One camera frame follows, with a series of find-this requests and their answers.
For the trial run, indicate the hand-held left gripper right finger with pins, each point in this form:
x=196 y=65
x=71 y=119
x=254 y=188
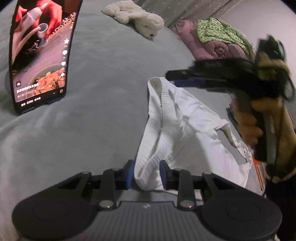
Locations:
x=164 y=173

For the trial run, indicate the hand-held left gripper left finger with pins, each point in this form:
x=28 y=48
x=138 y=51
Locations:
x=129 y=176

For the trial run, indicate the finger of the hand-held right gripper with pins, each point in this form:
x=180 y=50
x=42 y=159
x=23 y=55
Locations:
x=185 y=78

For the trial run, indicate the white shirt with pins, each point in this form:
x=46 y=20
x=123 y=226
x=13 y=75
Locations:
x=185 y=129

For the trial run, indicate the person's right forearm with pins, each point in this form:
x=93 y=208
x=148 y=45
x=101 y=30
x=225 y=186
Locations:
x=286 y=139

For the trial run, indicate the person's right hand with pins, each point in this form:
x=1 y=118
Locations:
x=246 y=125

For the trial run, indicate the pink folded quilt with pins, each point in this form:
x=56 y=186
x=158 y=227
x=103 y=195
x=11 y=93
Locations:
x=208 y=49

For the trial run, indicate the green patterned cloth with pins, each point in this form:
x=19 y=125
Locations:
x=215 y=30

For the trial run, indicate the grey star-print curtain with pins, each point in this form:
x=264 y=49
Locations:
x=180 y=9

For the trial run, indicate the white plush dog toy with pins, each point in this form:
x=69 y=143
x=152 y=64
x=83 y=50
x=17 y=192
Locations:
x=138 y=18

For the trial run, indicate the orange book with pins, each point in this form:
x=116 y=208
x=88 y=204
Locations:
x=260 y=176

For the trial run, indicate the smartphone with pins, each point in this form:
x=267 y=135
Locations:
x=41 y=58

